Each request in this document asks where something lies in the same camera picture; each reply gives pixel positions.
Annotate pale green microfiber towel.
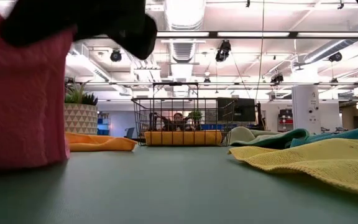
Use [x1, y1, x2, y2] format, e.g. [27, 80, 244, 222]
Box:
[229, 126, 310, 149]

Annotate white pillar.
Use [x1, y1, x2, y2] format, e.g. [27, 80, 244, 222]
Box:
[291, 85, 321, 135]

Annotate teal microfiber towel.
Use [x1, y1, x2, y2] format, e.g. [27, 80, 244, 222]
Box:
[290, 125, 358, 149]

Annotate small distant potted plant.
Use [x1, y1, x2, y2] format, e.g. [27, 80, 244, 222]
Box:
[187, 110, 203, 131]

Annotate shelf with boxes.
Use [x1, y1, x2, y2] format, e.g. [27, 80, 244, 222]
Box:
[277, 108, 294, 132]

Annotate ribbed ceiling air duct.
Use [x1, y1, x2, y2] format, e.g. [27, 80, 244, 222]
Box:
[163, 0, 207, 31]

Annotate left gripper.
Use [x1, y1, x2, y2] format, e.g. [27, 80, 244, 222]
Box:
[0, 0, 158, 60]

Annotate succulent in patterned pot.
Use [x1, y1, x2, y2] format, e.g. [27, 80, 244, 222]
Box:
[64, 80, 99, 135]

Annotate black wire basket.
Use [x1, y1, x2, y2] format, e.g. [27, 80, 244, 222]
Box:
[131, 98, 237, 147]

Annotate blue storage bins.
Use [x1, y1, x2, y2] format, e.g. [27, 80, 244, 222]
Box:
[97, 112, 111, 136]

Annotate black monitor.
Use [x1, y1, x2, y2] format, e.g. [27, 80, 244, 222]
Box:
[216, 97, 257, 123]

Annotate pink microfiber towel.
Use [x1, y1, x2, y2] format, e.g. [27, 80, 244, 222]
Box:
[0, 11, 75, 171]

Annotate black ceiling camera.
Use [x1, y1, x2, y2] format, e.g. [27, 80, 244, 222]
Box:
[328, 51, 343, 63]
[109, 49, 123, 62]
[215, 40, 232, 62]
[270, 73, 285, 84]

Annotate yellow microfiber towel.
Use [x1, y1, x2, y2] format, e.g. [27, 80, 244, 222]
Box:
[227, 138, 358, 203]

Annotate person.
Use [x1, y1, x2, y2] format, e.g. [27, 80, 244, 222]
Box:
[162, 112, 195, 131]

